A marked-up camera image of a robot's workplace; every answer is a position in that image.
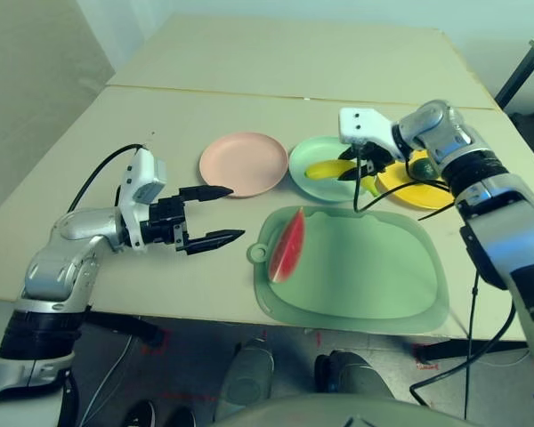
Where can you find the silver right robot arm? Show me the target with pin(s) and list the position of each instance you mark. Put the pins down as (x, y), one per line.
(494, 209)

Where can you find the yellow plate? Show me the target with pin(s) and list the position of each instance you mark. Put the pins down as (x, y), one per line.
(423, 195)

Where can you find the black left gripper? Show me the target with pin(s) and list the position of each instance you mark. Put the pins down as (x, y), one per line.
(162, 220)

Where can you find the pink plate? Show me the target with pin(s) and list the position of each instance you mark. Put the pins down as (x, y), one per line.
(245, 160)

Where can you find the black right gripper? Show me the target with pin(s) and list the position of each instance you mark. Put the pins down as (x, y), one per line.
(376, 156)

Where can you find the red watermelon slice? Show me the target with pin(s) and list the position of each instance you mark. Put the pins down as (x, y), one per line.
(289, 249)

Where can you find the dark green avocado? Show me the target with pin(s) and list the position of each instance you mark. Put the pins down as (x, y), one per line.
(423, 169)

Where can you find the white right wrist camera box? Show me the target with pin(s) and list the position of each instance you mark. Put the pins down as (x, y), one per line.
(360, 124)

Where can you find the yellow banana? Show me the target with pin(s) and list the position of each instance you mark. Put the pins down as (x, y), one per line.
(325, 170)

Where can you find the grey robot right leg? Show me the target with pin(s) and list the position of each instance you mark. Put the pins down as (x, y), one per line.
(351, 373)

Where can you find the grey robot torso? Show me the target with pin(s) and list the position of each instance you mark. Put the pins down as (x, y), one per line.
(338, 411)

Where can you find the mint green plate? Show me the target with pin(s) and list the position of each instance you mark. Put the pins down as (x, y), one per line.
(300, 160)

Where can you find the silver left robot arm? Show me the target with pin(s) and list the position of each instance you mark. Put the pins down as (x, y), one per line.
(71, 231)

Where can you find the green cutting board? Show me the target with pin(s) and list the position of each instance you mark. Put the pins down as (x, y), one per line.
(360, 276)

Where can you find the black table leg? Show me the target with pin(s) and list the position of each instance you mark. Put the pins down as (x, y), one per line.
(445, 349)
(124, 327)

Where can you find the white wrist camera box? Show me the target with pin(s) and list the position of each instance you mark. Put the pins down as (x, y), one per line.
(360, 124)
(142, 178)

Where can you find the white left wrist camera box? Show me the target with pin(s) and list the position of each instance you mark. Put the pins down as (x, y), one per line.
(142, 178)

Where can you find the grey robot leg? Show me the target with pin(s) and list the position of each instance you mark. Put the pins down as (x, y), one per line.
(247, 378)
(351, 373)

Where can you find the black shoe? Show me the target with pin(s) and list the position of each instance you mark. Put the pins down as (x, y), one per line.
(140, 416)
(178, 418)

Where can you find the grey robot left leg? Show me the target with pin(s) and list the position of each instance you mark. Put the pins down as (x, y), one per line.
(247, 378)

